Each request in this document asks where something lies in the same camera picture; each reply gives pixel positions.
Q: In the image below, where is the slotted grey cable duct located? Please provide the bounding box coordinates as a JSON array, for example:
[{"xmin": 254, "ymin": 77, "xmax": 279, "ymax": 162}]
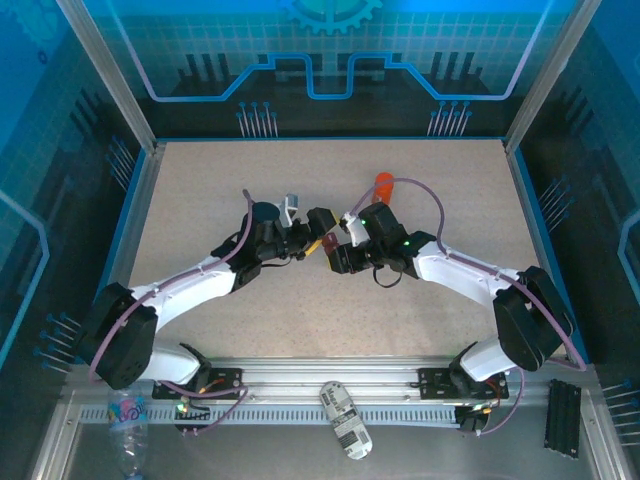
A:
[{"xmin": 77, "ymin": 403, "xmax": 476, "ymax": 426}]

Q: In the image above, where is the blue table border strip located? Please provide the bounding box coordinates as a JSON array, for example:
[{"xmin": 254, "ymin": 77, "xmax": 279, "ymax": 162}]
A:
[{"xmin": 505, "ymin": 142, "xmax": 589, "ymax": 364}]

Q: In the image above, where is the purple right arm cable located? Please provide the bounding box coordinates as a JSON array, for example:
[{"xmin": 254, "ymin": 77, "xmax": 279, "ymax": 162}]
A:
[{"xmin": 347, "ymin": 177, "xmax": 589, "ymax": 437}]

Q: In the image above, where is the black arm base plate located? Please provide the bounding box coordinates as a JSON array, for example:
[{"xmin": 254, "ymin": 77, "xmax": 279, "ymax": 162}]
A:
[
  {"xmin": 151, "ymin": 367, "xmax": 245, "ymax": 401},
  {"xmin": 417, "ymin": 367, "xmax": 511, "ymax": 401}
]

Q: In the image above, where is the orange pill bottle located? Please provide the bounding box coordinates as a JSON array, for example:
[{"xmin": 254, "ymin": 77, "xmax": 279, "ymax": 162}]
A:
[{"xmin": 374, "ymin": 171, "xmax": 397, "ymax": 206}]

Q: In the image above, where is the black connector bracket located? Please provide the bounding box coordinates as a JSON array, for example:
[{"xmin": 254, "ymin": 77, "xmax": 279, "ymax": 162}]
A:
[
  {"xmin": 453, "ymin": 403, "xmax": 491, "ymax": 435},
  {"xmin": 172, "ymin": 397, "xmax": 214, "ymax": 437}
]

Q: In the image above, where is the aluminium frame post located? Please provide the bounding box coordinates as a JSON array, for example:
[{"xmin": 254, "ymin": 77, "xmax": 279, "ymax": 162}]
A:
[
  {"xmin": 503, "ymin": 0, "xmax": 605, "ymax": 154},
  {"xmin": 53, "ymin": 0, "xmax": 169, "ymax": 154}
]

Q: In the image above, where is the clear plastic water bottle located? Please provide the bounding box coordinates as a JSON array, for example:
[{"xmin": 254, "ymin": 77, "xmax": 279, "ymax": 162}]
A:
[{"xmin": 107, "ymin": 384, "xmax": 150, "ymax": 480}]

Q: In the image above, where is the thin black cable loop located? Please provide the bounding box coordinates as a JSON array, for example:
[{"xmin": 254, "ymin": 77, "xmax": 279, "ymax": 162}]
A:
[{"xmin": 371, "ymin": 266, "xmax": 402, "ymax": 290}]

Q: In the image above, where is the aluminium side rail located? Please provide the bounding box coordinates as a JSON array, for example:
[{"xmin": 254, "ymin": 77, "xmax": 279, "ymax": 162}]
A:
[{"xmin": 74, "ymin": 142, "xmax": 167, "ymax": 364}]

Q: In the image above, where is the black extrusion bar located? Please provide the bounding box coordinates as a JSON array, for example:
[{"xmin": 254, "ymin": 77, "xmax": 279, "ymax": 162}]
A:
[{"xmin": 543, "ymin": 378, "xmax": 584, "ymax": 459}]

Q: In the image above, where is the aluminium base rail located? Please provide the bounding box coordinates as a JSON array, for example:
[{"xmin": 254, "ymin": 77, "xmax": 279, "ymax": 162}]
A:
[{"xmin": 62, "ymin": 354, "xmax": 599, "ymax": 404}]

